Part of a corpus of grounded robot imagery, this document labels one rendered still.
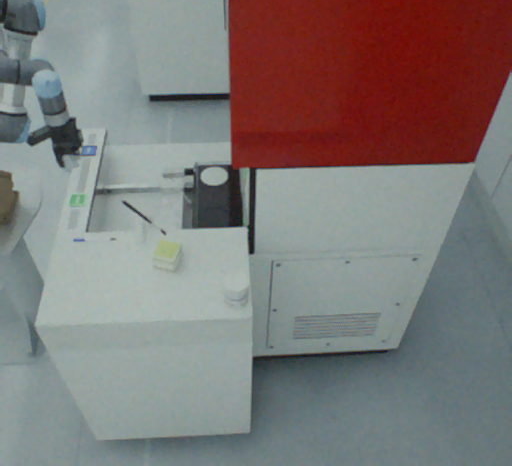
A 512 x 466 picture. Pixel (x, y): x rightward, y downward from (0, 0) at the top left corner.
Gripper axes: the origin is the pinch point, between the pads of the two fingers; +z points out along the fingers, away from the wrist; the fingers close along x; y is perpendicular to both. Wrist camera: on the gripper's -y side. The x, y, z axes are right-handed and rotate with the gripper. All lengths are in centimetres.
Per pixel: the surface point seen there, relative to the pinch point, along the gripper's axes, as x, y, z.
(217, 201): 3, 49, 21
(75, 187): 6.6, -1.2, 14.7
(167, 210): 1.5, 30.8, 22.7
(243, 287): -46, 56, 5
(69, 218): -8.3, -0.8, 14.7
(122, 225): 0.3, 13.8, 28.7
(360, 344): -16, 110, 96
